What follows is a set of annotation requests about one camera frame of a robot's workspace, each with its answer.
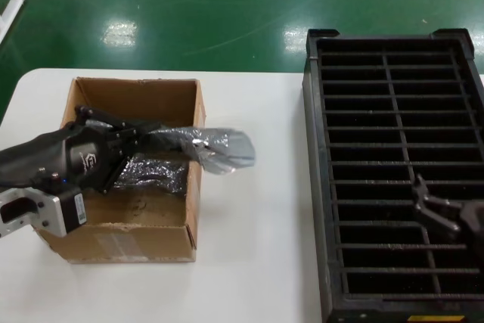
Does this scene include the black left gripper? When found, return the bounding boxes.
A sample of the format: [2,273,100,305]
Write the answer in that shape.
[0,105,164,194]

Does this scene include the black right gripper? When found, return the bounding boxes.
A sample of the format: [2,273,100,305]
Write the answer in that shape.
[411,173,484,240]

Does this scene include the silver antistatic bag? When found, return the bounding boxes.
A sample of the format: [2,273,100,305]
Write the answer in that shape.
[145,123,257,177]

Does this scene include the brown cardboard box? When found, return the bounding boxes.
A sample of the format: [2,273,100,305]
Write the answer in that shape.
[35,76,208,264]

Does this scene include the black slotted container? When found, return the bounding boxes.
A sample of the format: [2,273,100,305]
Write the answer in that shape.
[301,27,484,323]

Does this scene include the white pipe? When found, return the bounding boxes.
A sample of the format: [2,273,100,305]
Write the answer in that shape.
[0,0,28,46]

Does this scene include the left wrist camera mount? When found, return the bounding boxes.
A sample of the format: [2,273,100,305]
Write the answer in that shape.
[0,171,88,239]

